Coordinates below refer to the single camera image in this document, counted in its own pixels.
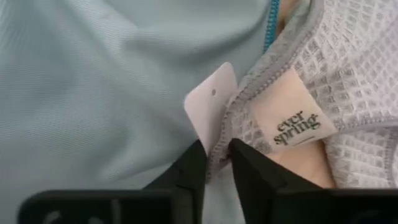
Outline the light grey microfiber towel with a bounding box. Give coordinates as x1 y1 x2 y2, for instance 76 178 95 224
183 0 398 189

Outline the light blue microfiber towel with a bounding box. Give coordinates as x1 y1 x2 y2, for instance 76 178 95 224
0 0 280 224

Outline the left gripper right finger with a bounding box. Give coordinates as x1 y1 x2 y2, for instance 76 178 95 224
228 138 323 191

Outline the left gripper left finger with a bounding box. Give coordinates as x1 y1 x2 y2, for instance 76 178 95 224
143 139 208 191

